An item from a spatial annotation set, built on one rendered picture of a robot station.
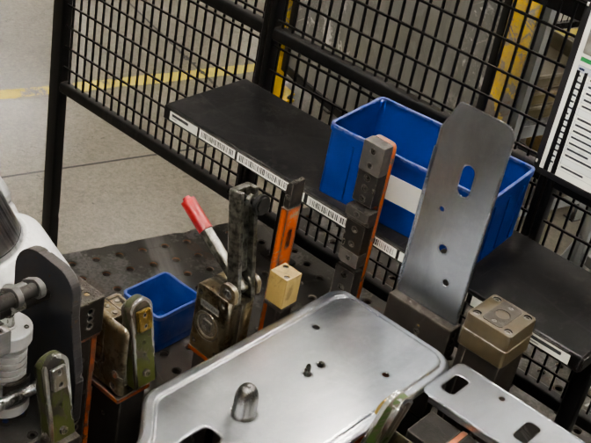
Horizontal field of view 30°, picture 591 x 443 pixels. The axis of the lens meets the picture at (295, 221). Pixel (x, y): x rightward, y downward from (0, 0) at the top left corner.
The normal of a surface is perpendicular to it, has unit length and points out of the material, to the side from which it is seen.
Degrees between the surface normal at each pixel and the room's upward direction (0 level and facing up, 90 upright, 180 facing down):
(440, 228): 90
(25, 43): 0
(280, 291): 90
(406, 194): 90
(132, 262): 0
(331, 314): 0
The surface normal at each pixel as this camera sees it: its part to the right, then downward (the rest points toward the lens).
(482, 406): 0.17, -0.83
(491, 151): -0.66, 0.31
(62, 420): 0.75, 0.29
